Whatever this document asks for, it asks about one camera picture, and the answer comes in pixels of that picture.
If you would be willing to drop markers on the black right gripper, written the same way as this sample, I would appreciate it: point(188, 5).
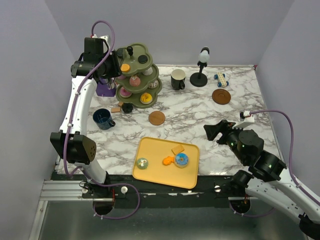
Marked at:
point(224, 126)

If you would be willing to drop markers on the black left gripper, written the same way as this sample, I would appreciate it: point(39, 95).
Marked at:
point(115, 70)

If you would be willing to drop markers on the black patterned sandwich cookie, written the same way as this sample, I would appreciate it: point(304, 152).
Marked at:
point(120, 52)

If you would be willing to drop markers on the metal serving tongs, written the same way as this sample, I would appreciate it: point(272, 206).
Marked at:
point(124, 55)

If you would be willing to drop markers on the round orange biscuit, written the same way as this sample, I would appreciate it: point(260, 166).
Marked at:
point(125, 68)

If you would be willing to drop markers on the purple snowball cake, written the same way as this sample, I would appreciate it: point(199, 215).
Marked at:
point(121, 77)

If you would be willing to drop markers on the yellow serving tray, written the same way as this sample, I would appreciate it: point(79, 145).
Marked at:
point(155, 150)

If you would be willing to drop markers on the pink snowball cake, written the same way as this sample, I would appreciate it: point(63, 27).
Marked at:
point(134, 81)

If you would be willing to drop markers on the pink frosted donut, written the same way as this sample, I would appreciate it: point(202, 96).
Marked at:
point(124, 93)

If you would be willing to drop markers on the grey snowball cake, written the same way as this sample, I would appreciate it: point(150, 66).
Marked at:
point(148, 72)

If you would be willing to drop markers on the white sprinkled donut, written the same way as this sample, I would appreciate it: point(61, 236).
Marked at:
point(153, 84)

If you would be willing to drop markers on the yellow frosted donut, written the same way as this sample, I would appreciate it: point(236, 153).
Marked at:
point(146, 98)

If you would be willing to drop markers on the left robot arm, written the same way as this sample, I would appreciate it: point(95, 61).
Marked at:
point(77, 151)

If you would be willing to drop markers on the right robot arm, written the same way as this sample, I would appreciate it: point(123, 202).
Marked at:
point(268, 177)

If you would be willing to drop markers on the rectangular beige biscuit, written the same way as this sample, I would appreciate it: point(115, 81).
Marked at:
point(177, 149)

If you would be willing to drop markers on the purple box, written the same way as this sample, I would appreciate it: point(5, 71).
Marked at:
point(106, 87)

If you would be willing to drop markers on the dark wooden coaster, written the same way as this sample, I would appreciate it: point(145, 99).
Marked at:
point(221, 96)

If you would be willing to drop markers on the blue frosted donut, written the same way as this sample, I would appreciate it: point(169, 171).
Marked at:
point(181, 160)

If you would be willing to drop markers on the toy car blue wheels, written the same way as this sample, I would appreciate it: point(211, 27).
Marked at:
point(222, 82)

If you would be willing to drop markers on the orange fish cookie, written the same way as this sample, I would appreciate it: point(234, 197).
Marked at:
point(168, 160)

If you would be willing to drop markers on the green tiered cake stand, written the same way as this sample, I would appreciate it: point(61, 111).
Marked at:
point(133, 51)

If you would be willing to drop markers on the black lamp white bulb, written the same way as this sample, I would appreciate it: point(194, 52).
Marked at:
point(199, 79)

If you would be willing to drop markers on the light wooden coaster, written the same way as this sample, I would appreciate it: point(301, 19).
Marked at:
point(156, 118)

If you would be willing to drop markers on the dark blue mug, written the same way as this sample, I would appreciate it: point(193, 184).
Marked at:
point(103, 119)

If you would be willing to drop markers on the black cream mug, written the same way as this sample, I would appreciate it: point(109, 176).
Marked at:
point(178, 77)

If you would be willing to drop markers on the green snowball cake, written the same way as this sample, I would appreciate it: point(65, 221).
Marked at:
point(142, 163)

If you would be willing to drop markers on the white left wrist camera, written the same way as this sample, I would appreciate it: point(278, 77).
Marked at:
point(104, 37)

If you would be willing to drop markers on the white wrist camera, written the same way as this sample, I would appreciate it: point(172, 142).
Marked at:
point(246, 119)
point(104, 37)

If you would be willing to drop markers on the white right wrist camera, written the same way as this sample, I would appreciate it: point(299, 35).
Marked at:
point(246, 119)

